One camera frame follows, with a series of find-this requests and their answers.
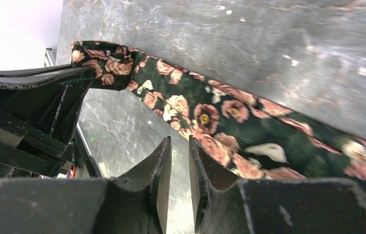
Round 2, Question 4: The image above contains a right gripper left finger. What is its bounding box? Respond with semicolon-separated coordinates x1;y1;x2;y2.
0;137;172;234

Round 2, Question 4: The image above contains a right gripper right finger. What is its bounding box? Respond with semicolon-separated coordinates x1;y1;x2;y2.
189;137;366;234

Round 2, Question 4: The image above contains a black pink rose tie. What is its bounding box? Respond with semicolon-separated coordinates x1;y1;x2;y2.
71;41;366;192

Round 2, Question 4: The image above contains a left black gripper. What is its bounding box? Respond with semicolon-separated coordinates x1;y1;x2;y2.
0;65;101;178

